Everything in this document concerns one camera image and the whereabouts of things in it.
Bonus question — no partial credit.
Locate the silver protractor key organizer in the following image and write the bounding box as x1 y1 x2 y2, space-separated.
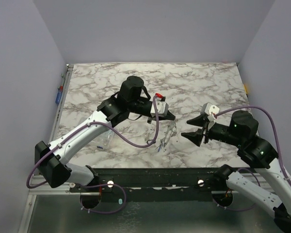
156 121 177 152

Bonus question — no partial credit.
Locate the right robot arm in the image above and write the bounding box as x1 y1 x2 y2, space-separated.
181 110 291 233

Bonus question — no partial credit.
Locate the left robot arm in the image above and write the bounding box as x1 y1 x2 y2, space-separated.
34 76 176 192

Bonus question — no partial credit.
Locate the clear plastic bag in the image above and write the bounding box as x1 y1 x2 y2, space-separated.
91 130 114 150

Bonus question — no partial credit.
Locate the blue red clamp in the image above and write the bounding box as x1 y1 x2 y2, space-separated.
55 74 65 105

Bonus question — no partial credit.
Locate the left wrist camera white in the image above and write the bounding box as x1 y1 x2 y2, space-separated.
150 100 169 117

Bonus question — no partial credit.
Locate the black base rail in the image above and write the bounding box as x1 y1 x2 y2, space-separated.
70 165 236 202

